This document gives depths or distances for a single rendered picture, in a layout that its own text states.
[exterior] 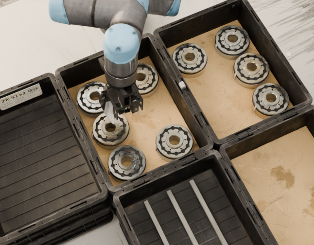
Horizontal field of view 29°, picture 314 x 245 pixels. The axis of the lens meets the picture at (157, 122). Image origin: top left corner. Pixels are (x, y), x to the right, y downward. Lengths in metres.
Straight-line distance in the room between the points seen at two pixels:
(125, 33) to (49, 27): 0.80
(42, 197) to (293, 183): 0.67
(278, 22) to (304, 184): 0.63
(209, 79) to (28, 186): 0.59
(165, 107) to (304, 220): 0.49
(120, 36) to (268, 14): 0.89
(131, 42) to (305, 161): 0.66
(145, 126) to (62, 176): 0.27
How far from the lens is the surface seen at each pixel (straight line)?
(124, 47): 1.28
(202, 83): 1.78
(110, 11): 1.37
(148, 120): 1.72
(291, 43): 2.05
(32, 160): 1.71
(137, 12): 1.37
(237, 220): 1.63
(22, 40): 2.06
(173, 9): 1.82
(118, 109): 1.45
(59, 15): 1.41
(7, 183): 1.70
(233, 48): 1.81
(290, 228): 1.64
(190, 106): 1.63
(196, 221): 1.62
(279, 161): 1.70
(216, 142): 1.59
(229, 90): 1.78
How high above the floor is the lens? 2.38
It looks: 64 degrees down
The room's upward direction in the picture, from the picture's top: 1 degrees counter-clockwise
